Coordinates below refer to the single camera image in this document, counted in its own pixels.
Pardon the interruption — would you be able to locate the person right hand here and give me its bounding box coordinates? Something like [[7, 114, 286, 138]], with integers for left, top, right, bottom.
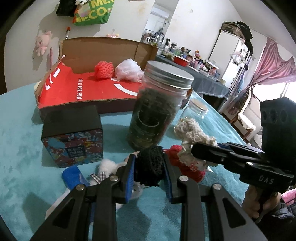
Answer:
[[242, 185, 281, 219]]

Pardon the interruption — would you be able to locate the red foam net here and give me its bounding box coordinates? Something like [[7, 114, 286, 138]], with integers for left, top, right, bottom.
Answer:
[[94, 61, 114, 80]]

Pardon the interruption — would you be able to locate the green tote bag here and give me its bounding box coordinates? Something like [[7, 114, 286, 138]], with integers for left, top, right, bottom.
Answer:
[[72, 0, 114, 26]]

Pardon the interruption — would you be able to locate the glass jar metal lid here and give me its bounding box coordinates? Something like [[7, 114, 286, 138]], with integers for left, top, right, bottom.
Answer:
[[128, 61, 194, 151]]

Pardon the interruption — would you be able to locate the teal table cloth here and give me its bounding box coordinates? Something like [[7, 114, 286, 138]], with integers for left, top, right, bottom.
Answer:
[[1, 84, 248, 240]]

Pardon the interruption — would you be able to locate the red basin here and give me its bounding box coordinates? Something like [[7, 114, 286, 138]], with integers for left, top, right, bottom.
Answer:
[[173, 55, 190, 67]]

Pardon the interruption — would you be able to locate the black beauty cream box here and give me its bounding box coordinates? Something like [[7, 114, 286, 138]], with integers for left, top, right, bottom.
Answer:
[[41, 105, 103, 168]]

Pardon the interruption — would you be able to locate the red bag box liner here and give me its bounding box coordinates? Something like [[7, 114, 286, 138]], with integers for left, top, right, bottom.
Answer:
[[35, 60, 141, 109]]

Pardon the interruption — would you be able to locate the pale pink plush toy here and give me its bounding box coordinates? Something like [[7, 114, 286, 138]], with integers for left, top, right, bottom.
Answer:
[[35, 31, 52, 57]]

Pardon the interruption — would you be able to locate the pink stick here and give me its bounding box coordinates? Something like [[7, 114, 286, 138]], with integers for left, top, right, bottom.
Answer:
[[49, 47, 53, 69]]

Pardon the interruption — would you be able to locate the small glass jar cork lid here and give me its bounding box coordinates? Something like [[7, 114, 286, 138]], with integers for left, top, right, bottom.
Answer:
[[180, 98, 208, 122]]

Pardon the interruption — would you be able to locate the dark grey covered side table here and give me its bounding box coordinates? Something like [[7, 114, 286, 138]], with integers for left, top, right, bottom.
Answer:
[[155, 55, 230, 100]]

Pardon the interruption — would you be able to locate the white mesh bath pouf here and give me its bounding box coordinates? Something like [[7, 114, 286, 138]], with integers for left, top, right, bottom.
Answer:
[[115, 58, 144, 83]]

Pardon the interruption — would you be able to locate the silver orange mop handle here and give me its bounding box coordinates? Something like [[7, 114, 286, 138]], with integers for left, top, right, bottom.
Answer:
[[65, 27, 71, 40]]

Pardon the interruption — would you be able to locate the pink curtain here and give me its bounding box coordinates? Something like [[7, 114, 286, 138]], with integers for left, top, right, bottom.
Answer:
[[227, 38, 295, 114]]

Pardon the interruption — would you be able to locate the red knitted yarn item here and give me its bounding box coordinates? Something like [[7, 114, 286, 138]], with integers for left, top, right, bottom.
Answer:
[[164, 145, 206, 183]]

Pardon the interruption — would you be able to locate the white fluffy bow scrunchie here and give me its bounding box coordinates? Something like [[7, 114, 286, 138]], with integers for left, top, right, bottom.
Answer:
[[45, 152, 146, 219]]

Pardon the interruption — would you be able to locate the pink plush toy right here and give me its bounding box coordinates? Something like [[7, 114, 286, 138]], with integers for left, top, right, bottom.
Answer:
[[106, 34, 119, 38]]

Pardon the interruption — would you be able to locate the blue cloth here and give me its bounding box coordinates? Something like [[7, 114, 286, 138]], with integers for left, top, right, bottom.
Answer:
[[62, 166, 89, 190]]

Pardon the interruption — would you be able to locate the black backpack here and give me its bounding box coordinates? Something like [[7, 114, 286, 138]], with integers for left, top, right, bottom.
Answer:
[[56, 0, 80, 17]]

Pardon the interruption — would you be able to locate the black yarn scrunchie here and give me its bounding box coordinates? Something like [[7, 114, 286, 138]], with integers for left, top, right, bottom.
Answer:
[[134, 146, 165, 187]]

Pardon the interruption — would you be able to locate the brown cardboard box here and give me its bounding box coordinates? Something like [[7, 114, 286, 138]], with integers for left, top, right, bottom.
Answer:
[[37, 37, 158, 119]]

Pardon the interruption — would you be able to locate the cream knitted scrunchie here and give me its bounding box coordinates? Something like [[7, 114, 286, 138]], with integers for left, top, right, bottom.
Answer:
[[174, 118, 218, 172]]

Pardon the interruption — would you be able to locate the white refrigerator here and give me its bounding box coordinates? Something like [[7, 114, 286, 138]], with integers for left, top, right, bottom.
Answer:
[[209, 31, 250, 88]]

